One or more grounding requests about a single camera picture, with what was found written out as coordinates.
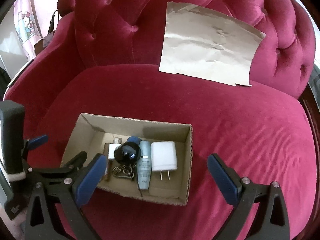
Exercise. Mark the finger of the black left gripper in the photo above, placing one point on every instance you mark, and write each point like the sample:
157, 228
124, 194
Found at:
31, 144
71, 173

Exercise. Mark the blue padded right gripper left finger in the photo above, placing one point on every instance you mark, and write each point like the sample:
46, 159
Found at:
54, 212

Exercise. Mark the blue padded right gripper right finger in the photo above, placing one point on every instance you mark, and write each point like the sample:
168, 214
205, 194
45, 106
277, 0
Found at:
271, 220

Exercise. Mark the metal keychain with charms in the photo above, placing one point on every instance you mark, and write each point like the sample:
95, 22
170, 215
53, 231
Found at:
124, 172

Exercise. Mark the black round knob cap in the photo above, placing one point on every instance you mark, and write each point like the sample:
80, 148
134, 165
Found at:
127, 153

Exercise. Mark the blue teardrop key fob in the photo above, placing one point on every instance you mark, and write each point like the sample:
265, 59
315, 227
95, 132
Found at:
134, 139

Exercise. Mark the large white wall charger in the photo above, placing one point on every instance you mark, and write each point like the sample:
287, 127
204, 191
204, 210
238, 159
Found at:
163, 158

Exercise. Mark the brown lip gloss tube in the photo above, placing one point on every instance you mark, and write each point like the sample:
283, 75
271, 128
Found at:
108, 170

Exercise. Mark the small white plug adapter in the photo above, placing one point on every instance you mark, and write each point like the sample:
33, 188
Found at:
109, 148

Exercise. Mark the light blue cosmetic tube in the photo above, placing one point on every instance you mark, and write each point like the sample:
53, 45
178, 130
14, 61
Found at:
144, 165

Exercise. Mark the small brown cardboard box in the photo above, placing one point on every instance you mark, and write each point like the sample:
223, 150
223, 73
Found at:
43, 43

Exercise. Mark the grey plaid cloth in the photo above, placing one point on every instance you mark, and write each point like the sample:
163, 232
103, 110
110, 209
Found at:
314, 81

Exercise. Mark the crumpled brown paper sheet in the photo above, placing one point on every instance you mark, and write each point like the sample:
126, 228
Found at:
204, 43

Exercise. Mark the hello kitty wall poster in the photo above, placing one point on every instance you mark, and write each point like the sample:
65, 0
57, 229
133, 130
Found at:
26, 26

